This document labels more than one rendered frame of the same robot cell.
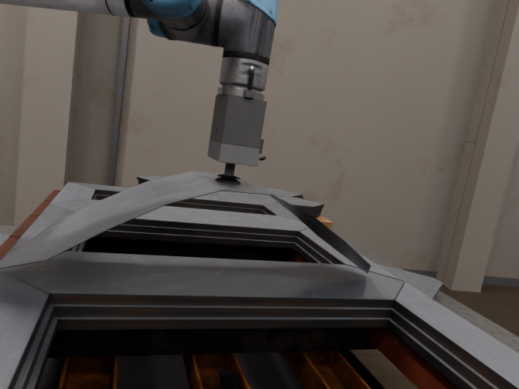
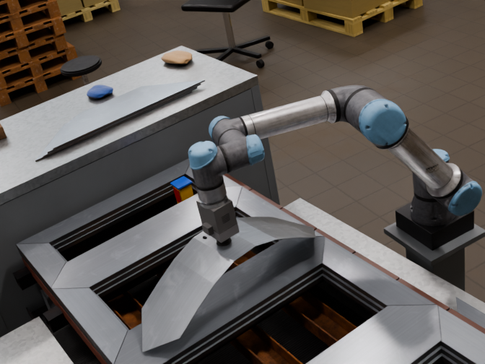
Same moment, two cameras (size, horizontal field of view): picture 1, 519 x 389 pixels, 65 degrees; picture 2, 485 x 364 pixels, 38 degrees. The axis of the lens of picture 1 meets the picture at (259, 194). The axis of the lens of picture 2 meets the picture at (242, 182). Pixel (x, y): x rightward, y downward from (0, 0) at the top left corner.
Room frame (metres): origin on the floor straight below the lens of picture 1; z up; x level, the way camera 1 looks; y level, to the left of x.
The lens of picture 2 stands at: (2.24, -0.16, 2.17)
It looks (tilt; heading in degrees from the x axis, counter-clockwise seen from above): 31 degrees down; 169
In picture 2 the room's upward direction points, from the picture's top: 12 degrees counter-clockwise
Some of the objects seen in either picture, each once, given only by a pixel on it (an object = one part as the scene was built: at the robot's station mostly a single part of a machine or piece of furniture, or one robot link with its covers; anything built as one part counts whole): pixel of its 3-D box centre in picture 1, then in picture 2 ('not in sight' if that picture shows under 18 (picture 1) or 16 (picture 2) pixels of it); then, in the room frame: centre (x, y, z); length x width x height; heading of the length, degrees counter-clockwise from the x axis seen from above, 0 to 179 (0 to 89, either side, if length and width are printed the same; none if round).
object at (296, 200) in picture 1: (232, 197); not in sight; (1.75, 0.12, 0.82); 0.80 x 0.40 x 0.06; 109
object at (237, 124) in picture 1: (243, 126); (213, 216); (0.68, 0.04, 1.12); 0.10 x 0.09 x 0.16; 111
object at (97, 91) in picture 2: not in sight; (99, 92); (-0.56, -0.14, 1.06); 0.12 x 0.10 x 0.03; 34
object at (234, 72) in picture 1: (244, 76); (211, 190); (0.67, 0.05, 1.20); 0.08 x 0.08 x 0.05
